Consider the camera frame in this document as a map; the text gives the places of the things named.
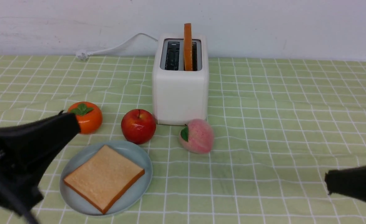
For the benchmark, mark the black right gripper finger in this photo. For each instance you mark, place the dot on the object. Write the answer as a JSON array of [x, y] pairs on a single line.
[[349, 182]]

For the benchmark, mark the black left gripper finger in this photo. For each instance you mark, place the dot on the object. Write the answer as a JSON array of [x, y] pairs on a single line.
[[27, 150]]

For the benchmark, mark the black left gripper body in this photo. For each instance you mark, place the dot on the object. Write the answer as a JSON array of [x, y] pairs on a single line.
[[19, 191]]

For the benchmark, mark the toast slice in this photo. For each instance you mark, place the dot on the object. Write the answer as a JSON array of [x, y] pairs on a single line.
[[104, 178], [188, 50]]

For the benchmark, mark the white two-slot toaster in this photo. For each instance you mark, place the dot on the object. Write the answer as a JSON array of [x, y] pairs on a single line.
[[179, 96]]

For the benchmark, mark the orange persimmon with green leaf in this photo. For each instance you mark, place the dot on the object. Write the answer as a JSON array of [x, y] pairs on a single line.
[[89, 116]]

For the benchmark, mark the green checkered tablecloth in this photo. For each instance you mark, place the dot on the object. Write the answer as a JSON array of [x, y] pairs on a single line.
[[279, 125]]

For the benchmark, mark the light blue round plate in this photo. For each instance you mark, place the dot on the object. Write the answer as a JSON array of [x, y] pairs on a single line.
[[133, 152]]

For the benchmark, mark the red apple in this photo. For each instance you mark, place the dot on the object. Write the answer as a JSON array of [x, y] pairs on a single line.
[[138, 126]]

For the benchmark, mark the pink peach with leaf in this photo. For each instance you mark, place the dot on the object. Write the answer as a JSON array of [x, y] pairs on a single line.
[[197, 136]]

